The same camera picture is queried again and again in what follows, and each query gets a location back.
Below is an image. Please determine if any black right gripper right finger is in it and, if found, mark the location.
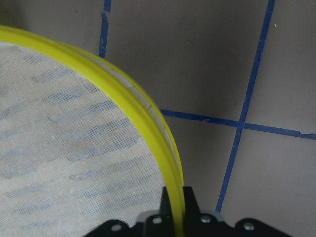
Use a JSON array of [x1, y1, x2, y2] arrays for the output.
[[183, 186, 200, 220]]

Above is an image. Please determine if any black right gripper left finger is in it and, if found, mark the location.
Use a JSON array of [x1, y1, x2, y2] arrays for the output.
[[159, 187, 172, 217]]

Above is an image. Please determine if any yellow top steamer layer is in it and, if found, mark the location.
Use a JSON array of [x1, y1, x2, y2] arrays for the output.
[[0, 26, 185, 237]]

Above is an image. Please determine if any yellow steamer layer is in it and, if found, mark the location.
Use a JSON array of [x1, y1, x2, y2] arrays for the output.
[[58, 43, 184, 187], [0, 26, 185, 237]]

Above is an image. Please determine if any yellow bottom steamer layer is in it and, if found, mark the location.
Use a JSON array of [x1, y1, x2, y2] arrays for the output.
[[58, 43, 184, 187]]

